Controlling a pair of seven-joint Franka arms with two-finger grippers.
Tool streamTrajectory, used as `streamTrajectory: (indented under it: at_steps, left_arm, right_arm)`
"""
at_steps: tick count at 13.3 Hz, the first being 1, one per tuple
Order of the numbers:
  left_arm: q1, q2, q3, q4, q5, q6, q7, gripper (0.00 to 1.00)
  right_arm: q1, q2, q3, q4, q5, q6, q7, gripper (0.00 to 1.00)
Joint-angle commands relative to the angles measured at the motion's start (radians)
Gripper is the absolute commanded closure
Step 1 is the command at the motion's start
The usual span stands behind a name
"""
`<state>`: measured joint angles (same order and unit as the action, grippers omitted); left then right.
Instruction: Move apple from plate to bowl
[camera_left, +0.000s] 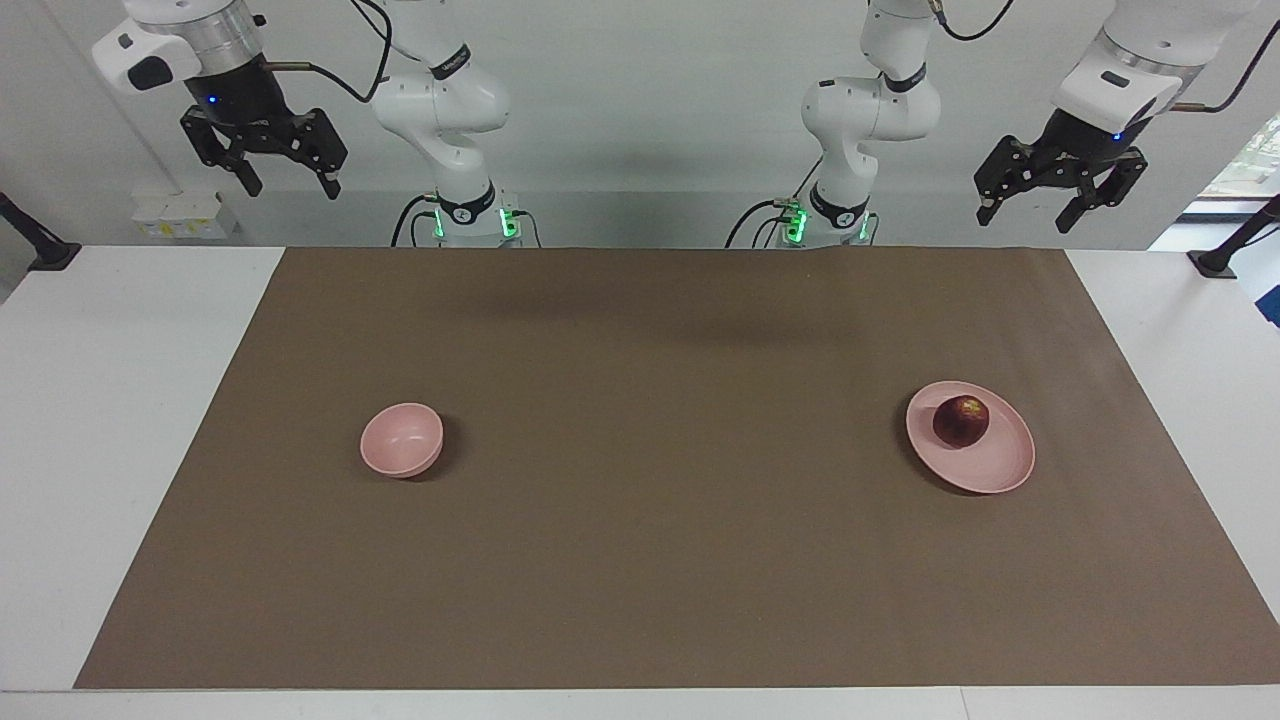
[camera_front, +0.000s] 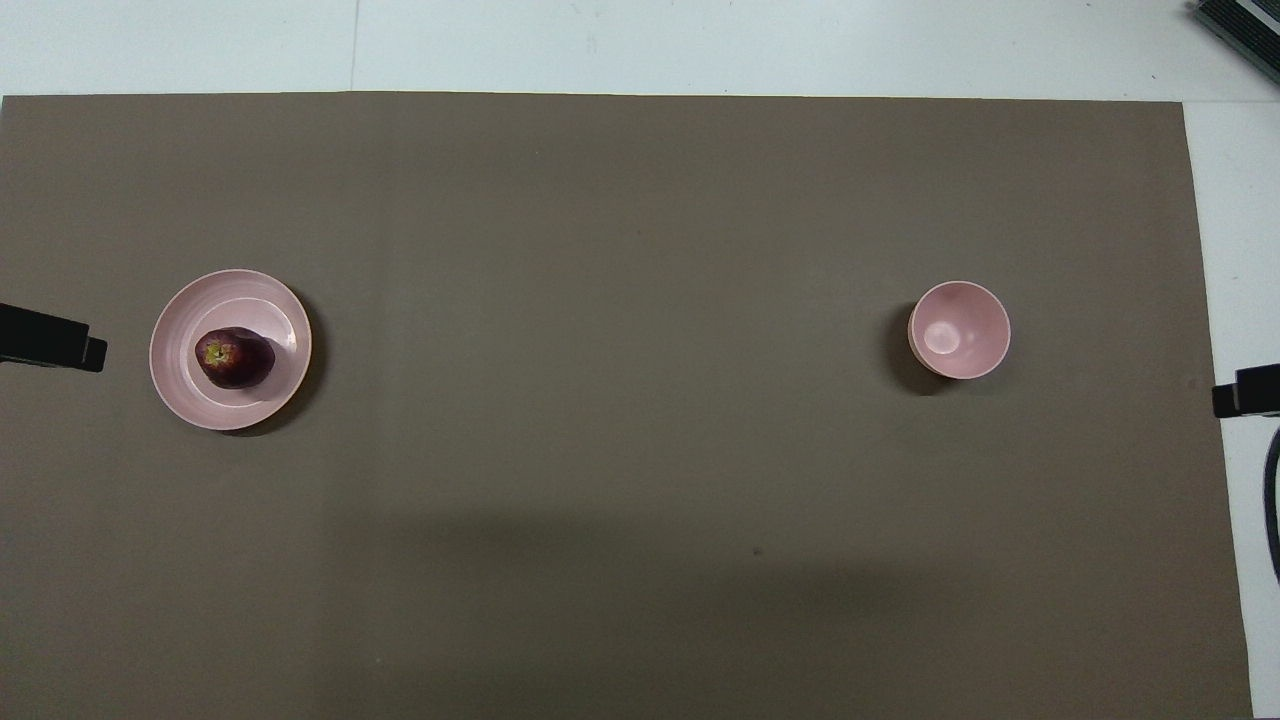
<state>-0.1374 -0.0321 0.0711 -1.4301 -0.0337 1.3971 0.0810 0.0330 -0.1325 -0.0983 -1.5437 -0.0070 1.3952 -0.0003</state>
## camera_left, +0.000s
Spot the white wall socket box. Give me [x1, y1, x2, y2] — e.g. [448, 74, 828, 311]
[130, 188, 241, 241]

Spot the black right base cable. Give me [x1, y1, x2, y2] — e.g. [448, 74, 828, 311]
[390, 195, 543, 248]

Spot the black base cable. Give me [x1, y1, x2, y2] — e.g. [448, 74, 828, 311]
[390, 195, 543, 248]
[725, 155, 826, 249]

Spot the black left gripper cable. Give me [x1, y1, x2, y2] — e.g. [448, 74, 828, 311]
[1170, 20, 1280, 113]

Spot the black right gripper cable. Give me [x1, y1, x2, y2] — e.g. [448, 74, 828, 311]
[262, 0, 396, 104]

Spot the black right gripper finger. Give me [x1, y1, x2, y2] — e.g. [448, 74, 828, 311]
[180, 105, 263, 198]
[295, 108, 349, 201]

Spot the dark red apple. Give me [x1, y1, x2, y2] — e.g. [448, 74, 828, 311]
[932, 395, 991, 449]

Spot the window with greenery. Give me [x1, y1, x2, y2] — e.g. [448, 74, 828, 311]
[1180, 115, 1280, 223]

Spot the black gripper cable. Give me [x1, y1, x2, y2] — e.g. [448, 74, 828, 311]
[1170, 20, 1280, 113]
[262, 0, 396, 104]

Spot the black clamp stand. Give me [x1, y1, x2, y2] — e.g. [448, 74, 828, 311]
[1187, 195, 1280, 279]
[0, 192, 83, 273]

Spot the pink plate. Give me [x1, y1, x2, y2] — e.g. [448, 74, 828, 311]
[905, 380, 1037, 495]

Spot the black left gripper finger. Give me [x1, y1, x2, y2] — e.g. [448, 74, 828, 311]
[975, 135, 1061, 226]
[1056, 148, 1149, 234]

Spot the pink bowl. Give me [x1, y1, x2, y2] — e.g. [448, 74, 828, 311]
[360, 402, 445, 479]

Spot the black left base cable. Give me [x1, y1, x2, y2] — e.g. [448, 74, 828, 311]
[725, 155, 826, 249]

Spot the brown table mat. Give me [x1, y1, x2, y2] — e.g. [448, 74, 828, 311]
[73, 247, 1280, 691]

